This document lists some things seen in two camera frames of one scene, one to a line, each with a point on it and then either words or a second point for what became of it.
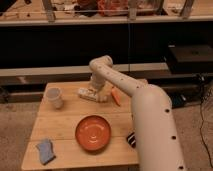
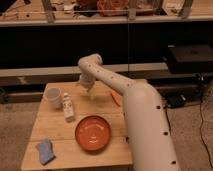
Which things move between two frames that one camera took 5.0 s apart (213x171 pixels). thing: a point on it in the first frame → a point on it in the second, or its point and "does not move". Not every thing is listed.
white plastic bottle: x=90 y=94 → x=68 y=107
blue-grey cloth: x=46 y=151 does not move
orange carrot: x=115 y=96 does not move
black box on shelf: x=192 y=59 does not move
